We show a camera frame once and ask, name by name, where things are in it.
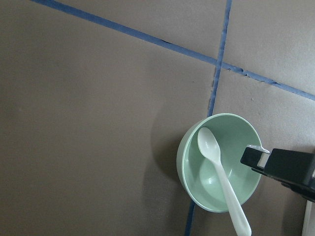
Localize white ceramic spoon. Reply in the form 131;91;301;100
197;127;252;236

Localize white square tray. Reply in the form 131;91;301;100
302;201;315;236

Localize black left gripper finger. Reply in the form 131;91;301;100
240;145;315;202

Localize green bowl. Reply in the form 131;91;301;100
176;113;262;213

